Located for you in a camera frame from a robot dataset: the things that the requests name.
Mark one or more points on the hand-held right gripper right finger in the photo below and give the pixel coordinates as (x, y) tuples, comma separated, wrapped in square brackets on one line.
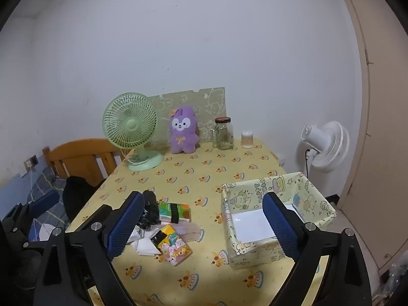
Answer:
[(282, 229)]

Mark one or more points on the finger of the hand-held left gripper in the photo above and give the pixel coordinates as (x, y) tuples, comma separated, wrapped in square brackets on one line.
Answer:
[(44, 203)]

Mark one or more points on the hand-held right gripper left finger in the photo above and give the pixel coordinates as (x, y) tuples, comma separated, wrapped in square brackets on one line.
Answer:
[(122, 229)]

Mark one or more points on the white cloth bundle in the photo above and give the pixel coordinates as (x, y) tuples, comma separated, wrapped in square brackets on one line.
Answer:
[(146, 247)]

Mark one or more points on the black cloth bundle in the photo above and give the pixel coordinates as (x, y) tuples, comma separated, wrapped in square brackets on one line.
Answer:
[(149, 207)]

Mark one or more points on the cartoon printed storage box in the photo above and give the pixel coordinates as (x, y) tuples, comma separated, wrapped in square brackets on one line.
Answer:
[(255, 255)]

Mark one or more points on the cartoon tissue pack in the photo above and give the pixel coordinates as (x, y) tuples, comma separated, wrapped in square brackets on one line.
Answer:
[(173, 248)]

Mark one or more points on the green tissue pack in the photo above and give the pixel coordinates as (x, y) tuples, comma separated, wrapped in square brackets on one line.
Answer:
[(181, 212)]

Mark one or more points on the pink clear plastic packet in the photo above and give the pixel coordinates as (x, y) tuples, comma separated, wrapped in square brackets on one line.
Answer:
[(191, 231)]

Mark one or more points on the blue plaid bedding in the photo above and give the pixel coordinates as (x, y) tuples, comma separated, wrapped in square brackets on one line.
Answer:
[(44, 181)]

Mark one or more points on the black garment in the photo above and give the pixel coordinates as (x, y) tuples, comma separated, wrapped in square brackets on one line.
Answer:
[(78, 194)]

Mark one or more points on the wooden chair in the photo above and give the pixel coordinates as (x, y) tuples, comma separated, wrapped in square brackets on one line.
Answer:
[(79, 156)]

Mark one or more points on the white standing fan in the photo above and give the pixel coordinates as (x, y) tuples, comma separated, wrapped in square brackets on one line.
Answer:
[(328, 146)]

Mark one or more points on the cotton swab container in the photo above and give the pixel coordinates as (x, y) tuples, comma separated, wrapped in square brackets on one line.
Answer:
[(247, 140)]

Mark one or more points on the yellow printed tablecloth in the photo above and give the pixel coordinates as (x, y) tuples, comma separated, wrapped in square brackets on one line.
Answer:
[(204, 172)]

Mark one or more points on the green desk fan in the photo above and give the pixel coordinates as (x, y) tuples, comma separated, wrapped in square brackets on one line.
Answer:
[(130, 124)]

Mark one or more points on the purple plush toy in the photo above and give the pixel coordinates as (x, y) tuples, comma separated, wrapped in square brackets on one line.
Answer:
[(183, 140)]

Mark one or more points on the glass jar with dark lid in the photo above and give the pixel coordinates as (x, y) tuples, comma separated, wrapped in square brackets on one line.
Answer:
[(224, 137)]

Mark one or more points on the small clear glass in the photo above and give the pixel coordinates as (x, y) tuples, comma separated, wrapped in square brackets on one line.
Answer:
[(213, 138)]

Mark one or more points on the clear plastic bag pile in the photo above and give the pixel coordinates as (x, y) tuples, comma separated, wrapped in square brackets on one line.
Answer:
[(395, 280)]

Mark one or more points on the beige door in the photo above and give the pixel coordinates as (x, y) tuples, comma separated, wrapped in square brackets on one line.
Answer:
[(382, 134)]

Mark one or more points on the green printed board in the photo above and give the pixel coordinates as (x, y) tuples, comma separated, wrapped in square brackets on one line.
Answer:
[(207, 102)]

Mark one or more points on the wall socket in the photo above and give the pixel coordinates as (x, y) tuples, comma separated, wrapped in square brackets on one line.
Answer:
[(32, 161)]

